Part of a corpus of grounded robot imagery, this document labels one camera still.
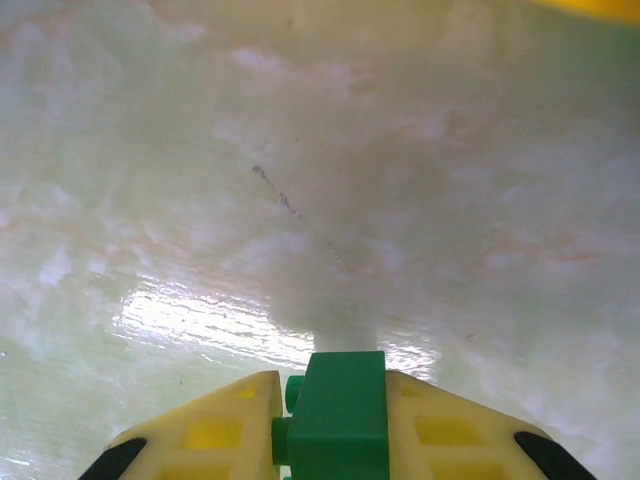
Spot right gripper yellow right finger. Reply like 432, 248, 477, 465
384, 371, 596, 480

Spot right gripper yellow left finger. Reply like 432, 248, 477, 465
84, 370, 282, 480

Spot green lego brick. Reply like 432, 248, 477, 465
272, 351, 390, 480

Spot yellow plastic bin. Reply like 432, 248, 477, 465
529, 0, 640, 24

